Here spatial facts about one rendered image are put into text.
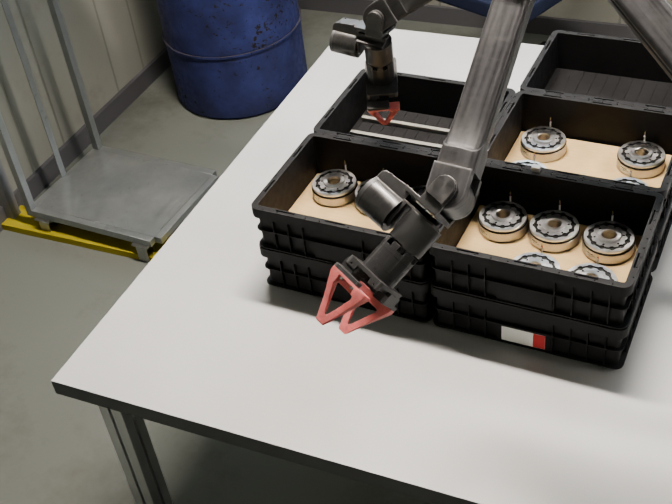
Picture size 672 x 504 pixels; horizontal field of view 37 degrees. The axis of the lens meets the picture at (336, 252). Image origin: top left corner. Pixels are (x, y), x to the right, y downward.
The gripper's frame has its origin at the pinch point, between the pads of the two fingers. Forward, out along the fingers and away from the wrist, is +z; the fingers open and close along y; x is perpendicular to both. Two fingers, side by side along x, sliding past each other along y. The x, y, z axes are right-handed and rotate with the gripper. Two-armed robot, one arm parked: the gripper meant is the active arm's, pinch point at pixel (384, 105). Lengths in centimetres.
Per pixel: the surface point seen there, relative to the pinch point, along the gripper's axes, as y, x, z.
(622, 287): 53, 41, -5
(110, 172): -87, -106, 123
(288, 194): 11.9, -22.9, 13.6
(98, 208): -66, -107, 116
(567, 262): 38, 35, 10
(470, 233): 26.6, 16.3, 13.0
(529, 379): 60, 25, 17
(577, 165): 6.2, 42.4, 19.1
